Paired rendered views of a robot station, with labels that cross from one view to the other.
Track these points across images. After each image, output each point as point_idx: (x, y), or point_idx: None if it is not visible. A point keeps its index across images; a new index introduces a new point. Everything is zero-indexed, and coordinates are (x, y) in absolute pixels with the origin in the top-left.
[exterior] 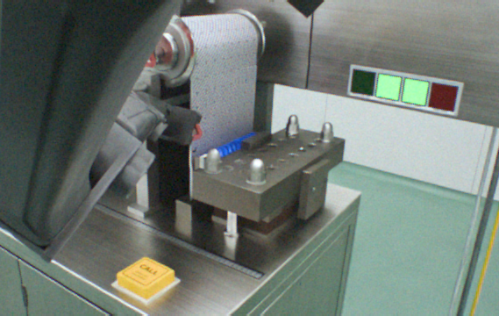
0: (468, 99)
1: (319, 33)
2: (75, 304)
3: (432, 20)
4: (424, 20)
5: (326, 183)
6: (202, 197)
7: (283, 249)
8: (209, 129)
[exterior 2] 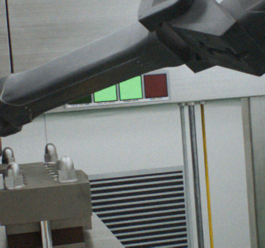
0: (176, 83)
1: (20, 53)
2: None
3: (129, 22)
4: (122, 23)
5: None
6: (15, 218)
7: (109, 246)
8: None
